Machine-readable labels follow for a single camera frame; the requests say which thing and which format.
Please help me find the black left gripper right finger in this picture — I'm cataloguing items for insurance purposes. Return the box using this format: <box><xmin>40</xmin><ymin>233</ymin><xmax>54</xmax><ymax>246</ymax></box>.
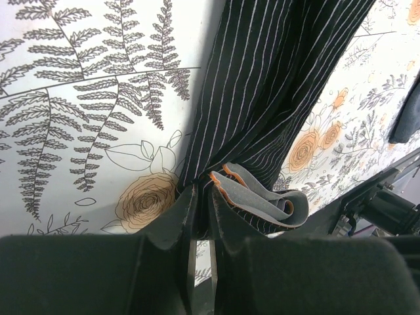
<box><xmin>209</xmin><ymin>188</ymin><xmax>419</xmax><ymax>314</ymax></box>

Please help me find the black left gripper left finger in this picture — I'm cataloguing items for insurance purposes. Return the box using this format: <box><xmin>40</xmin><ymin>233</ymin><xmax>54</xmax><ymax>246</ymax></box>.
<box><xmin>1</xmin><ymin>186</ymin><xmax>198</xmax><ymax>314</ymax></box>

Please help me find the black pinstriped underwear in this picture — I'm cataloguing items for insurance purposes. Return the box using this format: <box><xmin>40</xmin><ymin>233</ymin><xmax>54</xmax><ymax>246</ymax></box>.
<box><xmin>178</xmin><ymin>1</ymin><xmax>373</xmax><ymax>238</ymax></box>

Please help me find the floral patterned table mat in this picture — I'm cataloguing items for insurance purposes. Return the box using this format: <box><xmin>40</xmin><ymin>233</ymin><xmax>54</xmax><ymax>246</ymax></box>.
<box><xmin>1</xmin><ymin>1</ymin><xmax>419</xmax><ymax>236</ymax></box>

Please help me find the grey-blue folded cloth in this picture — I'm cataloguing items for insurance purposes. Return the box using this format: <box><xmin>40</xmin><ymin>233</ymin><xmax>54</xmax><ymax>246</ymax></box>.
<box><xmin>389</xmin><ymin>75</ymin><xmax>419</xmax><ymax>144</ymax></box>

